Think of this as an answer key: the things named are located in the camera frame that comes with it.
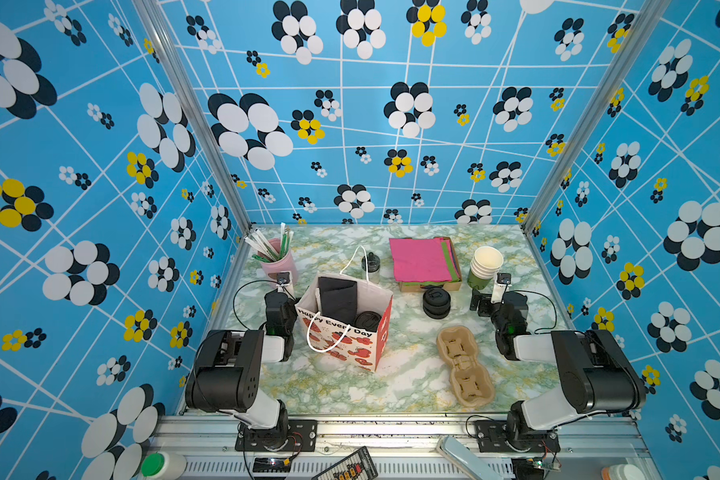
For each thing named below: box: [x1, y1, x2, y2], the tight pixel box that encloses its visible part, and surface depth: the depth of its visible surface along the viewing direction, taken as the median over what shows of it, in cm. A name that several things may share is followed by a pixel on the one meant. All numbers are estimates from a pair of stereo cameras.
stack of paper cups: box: [467, 245, 504, 290], surface depth 93 cm
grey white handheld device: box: [436, 436, 504, 480], surface depth 68 cm
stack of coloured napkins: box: [389, 237, 462, 286], surface depth 105 cm
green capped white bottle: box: [141, 451, 187, 480], surface depth 65 cm
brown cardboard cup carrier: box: [436, 325, 495, 408], surface depth 81 cm
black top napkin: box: [318, 277, 358, 325], surface depth 79 cm
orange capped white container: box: [601, 464, 646, 480], surface depth 65 cm
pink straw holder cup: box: [258, 238, 297, 289], surface depth 96 cm
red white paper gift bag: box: [295, 272, 394, 372], surface depth 76 cm
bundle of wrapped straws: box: [244, 222, 294, 263], surface depth 95 cm
